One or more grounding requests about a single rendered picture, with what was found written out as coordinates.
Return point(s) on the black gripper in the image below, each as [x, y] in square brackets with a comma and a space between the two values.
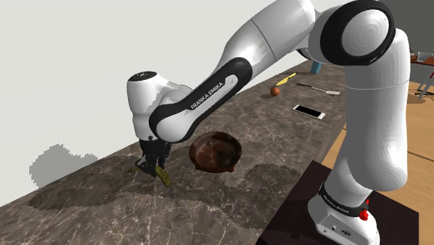
[156, 147]

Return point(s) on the yellow-green banana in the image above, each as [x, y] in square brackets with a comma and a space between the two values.
[164, 177]

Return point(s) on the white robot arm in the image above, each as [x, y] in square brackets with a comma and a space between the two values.
[373, 112]

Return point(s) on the brown wooden bowl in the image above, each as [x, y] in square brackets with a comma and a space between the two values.
[215, 152]

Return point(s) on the small brown round fruit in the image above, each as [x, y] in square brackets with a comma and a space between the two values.
[275, 91]

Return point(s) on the dark robot stand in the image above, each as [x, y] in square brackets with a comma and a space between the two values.
[291, 210]

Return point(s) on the yellow knife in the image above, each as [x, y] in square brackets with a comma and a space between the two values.
[284, 80]

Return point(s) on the white phone with black screen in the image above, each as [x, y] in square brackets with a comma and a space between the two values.
[309, 111]

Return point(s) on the blue box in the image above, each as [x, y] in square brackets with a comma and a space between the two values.
[316, 67]

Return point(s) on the brown table with metal legs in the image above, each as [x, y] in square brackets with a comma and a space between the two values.
[423, 61]

